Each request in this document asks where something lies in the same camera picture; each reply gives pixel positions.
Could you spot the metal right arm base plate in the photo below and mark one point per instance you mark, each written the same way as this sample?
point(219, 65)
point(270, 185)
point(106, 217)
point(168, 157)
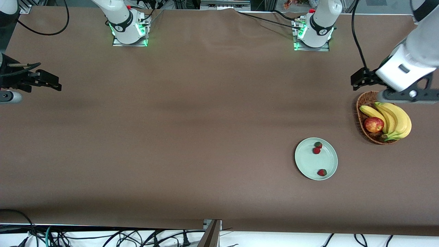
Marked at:
point(130, 44)

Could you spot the red strawberry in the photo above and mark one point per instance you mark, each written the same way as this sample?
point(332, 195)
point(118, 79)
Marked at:
point(319, 145)
point(321, 172)
point(316, 150)

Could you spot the aluminium frame rail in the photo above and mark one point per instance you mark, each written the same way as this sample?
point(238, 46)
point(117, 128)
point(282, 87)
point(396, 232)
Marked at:
point(224, 5)

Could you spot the large table cover sheet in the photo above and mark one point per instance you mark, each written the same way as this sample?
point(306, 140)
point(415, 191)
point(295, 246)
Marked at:
point(205, 103)

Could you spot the orange background object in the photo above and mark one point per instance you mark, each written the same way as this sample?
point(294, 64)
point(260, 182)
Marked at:
point(289, 4)

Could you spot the brown wicker basket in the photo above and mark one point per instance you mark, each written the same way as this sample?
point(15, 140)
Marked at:
point(367, 98)

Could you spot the small metal corner bracket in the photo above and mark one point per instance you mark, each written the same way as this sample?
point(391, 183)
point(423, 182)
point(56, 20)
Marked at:
point(24, 7)

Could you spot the grey metal support beam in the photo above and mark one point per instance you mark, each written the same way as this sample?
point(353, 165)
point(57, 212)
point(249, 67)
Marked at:
point(211, 236)

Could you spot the pale green round plate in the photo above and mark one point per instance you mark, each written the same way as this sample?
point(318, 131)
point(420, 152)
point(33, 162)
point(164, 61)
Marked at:
point(308, 157)

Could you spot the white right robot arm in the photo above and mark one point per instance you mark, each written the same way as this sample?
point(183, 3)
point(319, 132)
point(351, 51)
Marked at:
point(120, 24)

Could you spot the yellow banana bunch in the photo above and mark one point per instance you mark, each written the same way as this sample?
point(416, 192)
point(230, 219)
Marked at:
point(399, 118)

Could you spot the red yellow apple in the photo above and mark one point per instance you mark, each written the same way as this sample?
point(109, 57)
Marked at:
point(374, 125)

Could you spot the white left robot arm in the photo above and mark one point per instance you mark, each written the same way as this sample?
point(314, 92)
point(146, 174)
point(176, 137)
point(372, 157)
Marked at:
point(320, 24)

